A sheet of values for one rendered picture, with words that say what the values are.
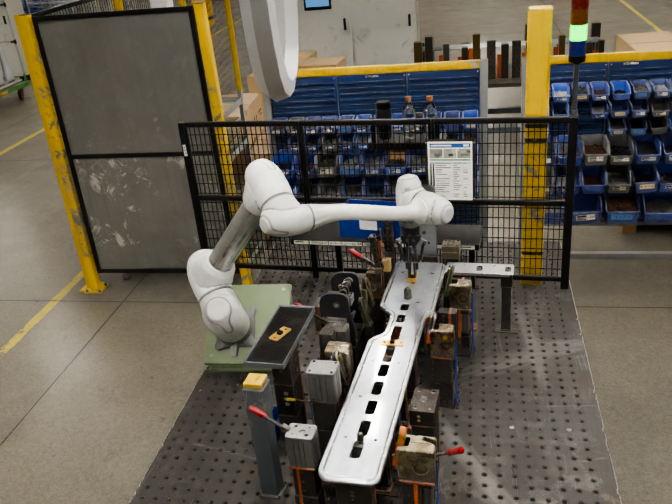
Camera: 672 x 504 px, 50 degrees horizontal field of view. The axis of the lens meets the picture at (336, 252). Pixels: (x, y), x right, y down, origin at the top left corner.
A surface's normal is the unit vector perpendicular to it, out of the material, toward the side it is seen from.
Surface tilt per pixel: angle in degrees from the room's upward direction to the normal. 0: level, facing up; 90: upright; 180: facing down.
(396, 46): 90
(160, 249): 96
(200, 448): 0
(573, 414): 0
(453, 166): 90
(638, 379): 0
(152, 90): 91
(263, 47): 100
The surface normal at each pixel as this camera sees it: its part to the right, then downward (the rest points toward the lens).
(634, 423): -0.09, -0.90
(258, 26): 0.25, 0.54
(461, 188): -0.26, 0.44
